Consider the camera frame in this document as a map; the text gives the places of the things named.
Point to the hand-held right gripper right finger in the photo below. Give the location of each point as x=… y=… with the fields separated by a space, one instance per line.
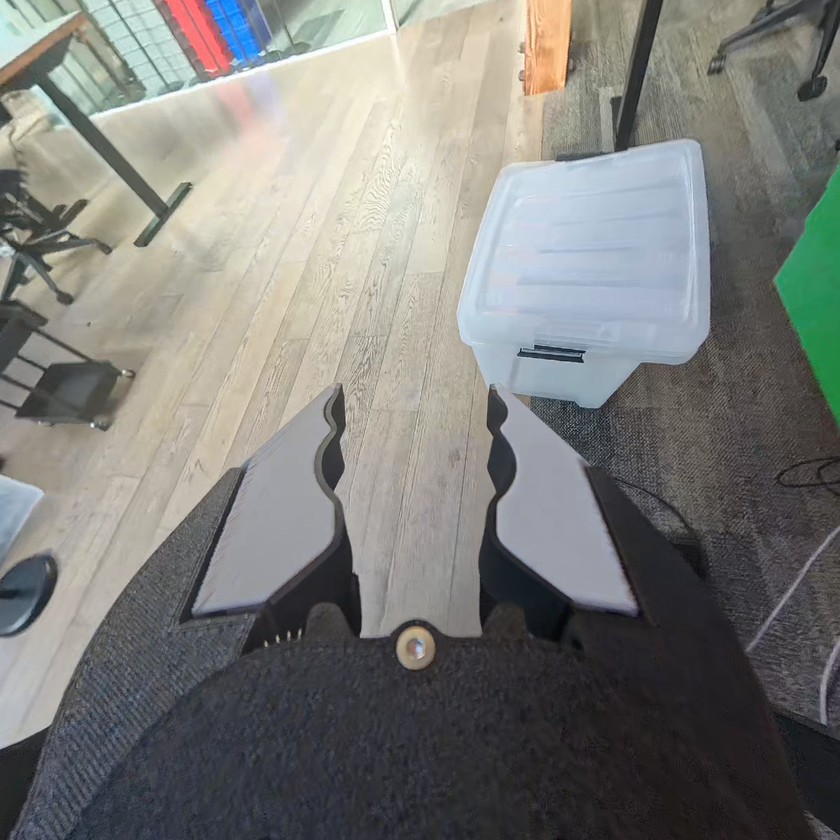
x=564 y=525

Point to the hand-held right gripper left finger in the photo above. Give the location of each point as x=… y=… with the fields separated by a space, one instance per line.
x=269 y=525

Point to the black round base stand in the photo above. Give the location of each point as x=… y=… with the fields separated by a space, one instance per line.
x=26 y=594

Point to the clear plastic storage box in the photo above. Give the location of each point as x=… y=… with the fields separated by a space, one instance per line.
x=590 y=262

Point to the green plastic bin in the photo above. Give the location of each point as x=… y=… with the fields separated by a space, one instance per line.
x=814 y=295

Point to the black metal desk leg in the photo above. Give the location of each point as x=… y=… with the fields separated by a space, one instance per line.
x=640 y=65

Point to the stack of coloured storage bins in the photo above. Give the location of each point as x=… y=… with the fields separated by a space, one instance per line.
x=210 y=33

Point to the wooden top office desk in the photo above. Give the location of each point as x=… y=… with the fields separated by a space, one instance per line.
x=39 y=49

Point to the wooden post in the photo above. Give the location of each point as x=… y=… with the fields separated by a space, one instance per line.
x=548 y=46

